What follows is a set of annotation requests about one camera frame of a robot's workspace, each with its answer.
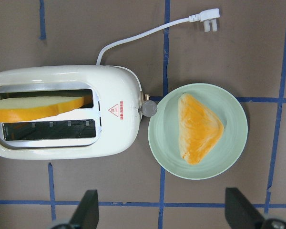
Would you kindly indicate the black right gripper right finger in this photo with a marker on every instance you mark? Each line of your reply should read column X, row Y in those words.
column 241, row 214

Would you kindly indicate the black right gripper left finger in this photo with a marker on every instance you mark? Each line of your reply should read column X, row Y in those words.
column 86, row 215

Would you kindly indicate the white two-slot toaster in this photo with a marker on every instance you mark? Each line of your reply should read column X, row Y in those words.
column 108, row 125

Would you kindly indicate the bread slice in toaster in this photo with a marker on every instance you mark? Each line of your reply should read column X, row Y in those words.
column 32, row 108

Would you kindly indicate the triangular toasted bread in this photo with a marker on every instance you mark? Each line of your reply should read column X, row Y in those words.
column 200, row 129

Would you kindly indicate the light green plate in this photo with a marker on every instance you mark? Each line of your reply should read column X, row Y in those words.
column 163, row 132

